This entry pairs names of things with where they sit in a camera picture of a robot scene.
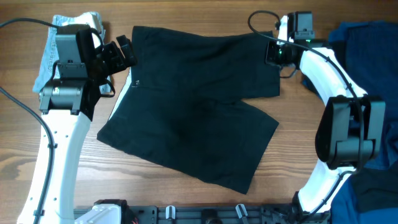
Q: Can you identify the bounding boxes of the black shorts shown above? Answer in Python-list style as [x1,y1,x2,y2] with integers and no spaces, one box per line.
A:
[97,26,280,194]

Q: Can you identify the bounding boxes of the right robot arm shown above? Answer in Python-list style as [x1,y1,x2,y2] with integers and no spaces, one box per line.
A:
[265,39,386,219]

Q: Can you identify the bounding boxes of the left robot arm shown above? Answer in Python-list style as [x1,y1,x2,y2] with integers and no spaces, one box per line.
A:
[17,24,136,223]

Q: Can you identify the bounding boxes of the folded light blue jeans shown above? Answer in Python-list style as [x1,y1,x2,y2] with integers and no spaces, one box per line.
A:
[32,11,106,93]

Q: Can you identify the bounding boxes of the dark blue garment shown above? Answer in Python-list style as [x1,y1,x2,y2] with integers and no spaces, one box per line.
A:
[328,21,397,224]

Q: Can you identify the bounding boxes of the black garment in pile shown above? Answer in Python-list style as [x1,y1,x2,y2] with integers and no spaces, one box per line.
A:
[351,169,397,212]

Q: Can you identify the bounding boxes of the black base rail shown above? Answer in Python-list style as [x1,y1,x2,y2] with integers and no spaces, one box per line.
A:
[128,203,301,224]

